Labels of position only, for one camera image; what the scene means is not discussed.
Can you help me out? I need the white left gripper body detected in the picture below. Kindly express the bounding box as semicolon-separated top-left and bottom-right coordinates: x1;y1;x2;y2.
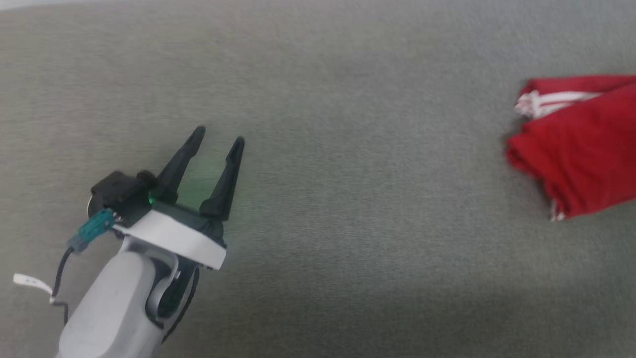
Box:
113;199;228;324

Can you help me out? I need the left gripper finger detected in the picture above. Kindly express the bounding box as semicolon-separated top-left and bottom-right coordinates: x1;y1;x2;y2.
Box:
198;136;245;222
151;125;206;205

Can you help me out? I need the red garment with white stripes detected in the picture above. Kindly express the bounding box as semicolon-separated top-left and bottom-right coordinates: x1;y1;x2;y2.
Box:
505;75;636;222

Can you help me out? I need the teal left camera connector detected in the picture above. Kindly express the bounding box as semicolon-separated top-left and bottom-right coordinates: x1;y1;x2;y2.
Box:
67;207;118;255

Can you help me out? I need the white cable label tag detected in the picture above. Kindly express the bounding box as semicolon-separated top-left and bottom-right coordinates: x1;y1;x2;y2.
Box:
13;273;56;305

